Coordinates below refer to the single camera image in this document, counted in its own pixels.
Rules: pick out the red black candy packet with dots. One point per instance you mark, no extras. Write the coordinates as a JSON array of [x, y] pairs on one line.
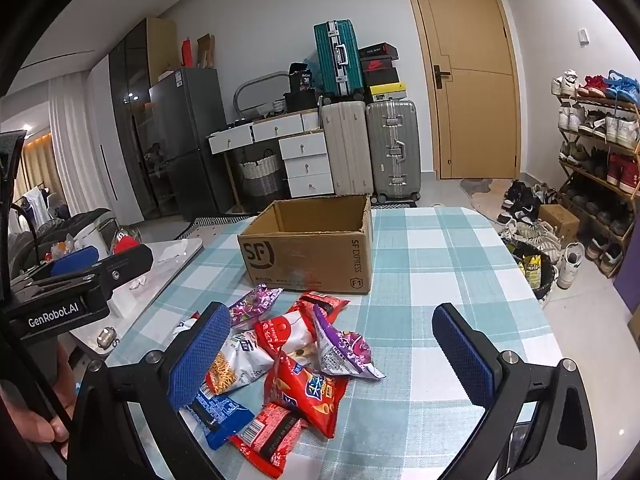
[[268, 439]]

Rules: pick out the red chip bag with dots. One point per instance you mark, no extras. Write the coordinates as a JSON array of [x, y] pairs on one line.
[[314, 395]]

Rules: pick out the teal suitcase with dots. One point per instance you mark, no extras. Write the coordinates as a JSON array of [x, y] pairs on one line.
[[338, 57]]

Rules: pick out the blue checkered tablecloth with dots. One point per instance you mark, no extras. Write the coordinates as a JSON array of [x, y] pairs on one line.
[[411, 423]]

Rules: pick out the black trash bin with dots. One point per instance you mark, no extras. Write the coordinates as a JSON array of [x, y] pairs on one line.
[[539, 271]]

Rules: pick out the dark glass cabinet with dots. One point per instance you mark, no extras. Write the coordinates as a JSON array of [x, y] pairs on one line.
[[135, 65]]

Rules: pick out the purple candy bag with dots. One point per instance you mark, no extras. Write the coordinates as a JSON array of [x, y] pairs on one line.
[[253, 307]]

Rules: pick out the red white balloon snack bag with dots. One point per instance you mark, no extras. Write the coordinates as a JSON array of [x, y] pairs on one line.
[[291, 333]]

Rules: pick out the black refrigerator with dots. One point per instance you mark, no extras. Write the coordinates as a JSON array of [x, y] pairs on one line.
[[187, 108]]

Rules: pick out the silver suitcase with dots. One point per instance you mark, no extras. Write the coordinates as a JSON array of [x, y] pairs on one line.
[[394, 141]]

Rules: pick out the beige suitcase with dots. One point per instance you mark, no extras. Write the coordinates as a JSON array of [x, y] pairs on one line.
[[345, 128]]

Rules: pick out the wooden door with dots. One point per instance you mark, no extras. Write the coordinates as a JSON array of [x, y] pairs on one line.
[[472, 88]]

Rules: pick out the purple white snack bag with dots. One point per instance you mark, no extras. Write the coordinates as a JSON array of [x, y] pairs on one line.
[[343, 353]]

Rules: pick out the white drawer desk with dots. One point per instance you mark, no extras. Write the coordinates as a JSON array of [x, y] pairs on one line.
[[302, 148]]

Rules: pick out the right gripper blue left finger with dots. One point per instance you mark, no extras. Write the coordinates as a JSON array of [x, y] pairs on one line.
[[193, 351]]

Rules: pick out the red snack packet near box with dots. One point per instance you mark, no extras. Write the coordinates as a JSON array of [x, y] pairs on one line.
[[330, 306]]

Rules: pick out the SF cardboard box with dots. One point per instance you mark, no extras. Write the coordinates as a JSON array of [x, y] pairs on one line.
[[323, 244]]

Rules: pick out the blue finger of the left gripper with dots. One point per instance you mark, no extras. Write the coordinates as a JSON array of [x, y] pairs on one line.
[[75, 261], [119, 269]]

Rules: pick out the red box on side table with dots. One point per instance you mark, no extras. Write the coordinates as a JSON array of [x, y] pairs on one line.
[[123, 242]]

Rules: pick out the white noodle snack bag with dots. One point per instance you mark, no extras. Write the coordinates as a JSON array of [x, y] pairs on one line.
[[239, 362]]

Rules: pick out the wooden shoe rack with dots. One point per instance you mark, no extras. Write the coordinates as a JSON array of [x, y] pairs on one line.
[[599, 155]]

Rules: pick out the stack of shoe boxes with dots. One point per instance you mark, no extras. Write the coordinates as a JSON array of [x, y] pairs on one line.
[[380, 76]]

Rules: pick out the white curtain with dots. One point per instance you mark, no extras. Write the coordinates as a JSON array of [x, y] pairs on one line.
[[73, 148]]

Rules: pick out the woven laundry basket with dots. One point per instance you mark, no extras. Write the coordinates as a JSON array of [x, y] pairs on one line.
[[262, 177]]

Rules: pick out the blue snack packet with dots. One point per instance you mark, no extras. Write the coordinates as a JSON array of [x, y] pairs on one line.
[[220, 417]]

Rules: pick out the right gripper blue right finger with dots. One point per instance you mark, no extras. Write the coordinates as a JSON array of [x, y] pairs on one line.
[[471, 355]]

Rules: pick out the small cardboard box on floor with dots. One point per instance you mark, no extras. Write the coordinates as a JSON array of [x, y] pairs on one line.
[[565, 224]]

